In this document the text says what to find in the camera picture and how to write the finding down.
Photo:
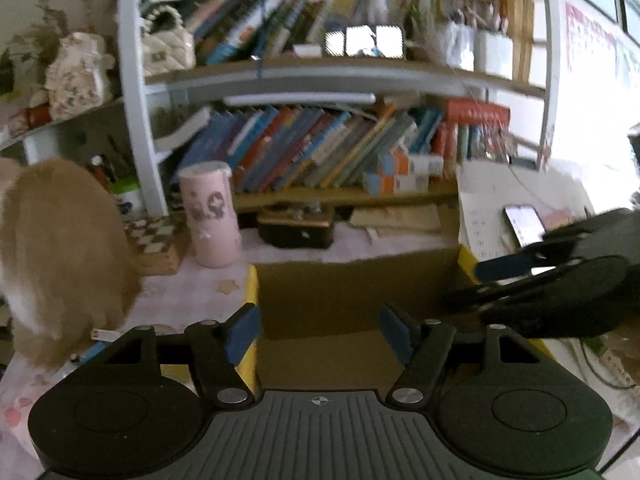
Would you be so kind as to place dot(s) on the fluffy orange white cat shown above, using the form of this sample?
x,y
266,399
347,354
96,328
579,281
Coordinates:
x,y
60,250

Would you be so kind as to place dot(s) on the white bookshelf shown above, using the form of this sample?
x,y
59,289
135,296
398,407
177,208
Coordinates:
x,y
142,125

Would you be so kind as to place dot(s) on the lit screen device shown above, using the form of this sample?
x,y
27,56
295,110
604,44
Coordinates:
x,y
365,41

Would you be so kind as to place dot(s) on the black box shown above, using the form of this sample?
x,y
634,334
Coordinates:
x,y
295,232

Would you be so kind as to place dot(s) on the pink cylindrical tin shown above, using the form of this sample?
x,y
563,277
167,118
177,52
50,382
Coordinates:
x,y
210,215

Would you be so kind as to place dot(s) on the row of leaning books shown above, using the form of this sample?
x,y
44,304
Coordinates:
x,y
310,145

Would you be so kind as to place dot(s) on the orange white cartons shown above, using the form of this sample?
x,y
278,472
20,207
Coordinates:
x,y
405,172

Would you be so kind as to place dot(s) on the yellow cardboard box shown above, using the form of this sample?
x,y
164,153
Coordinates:
x,y
350,290

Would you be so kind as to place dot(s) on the white quilted handbag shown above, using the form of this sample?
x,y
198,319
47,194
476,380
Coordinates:
x,y
167,50

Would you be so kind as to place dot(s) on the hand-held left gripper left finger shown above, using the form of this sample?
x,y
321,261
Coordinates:
x,y
242,332

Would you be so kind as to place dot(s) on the white storage containers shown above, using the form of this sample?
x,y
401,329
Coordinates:
x,y
477,50

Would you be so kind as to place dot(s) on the wall poster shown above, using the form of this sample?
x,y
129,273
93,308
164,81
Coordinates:
x,y
592,40

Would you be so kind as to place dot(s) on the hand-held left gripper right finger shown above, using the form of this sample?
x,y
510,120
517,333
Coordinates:
x,y
397,332

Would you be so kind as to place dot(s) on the small blue item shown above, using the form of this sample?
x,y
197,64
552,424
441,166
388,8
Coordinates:
x,y
92,351

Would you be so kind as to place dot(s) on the checkered wooden box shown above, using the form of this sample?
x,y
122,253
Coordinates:
x,y
152,247

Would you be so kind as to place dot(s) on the white paper calendar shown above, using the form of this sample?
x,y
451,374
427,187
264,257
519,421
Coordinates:
x,y
480,200

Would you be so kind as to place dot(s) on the pink checked tablecloth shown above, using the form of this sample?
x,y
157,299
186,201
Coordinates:
x,y
165,300

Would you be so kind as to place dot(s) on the small white card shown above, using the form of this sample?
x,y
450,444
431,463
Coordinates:
x,y
104,334

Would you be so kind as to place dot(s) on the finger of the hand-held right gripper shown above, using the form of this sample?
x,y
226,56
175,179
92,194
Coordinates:
x,y
505,262
490,295

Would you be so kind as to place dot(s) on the red book box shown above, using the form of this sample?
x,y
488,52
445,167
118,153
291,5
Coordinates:
x,y
475,120

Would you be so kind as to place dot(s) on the smartphone with lit screen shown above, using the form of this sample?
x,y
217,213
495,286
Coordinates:
x,y
524,225

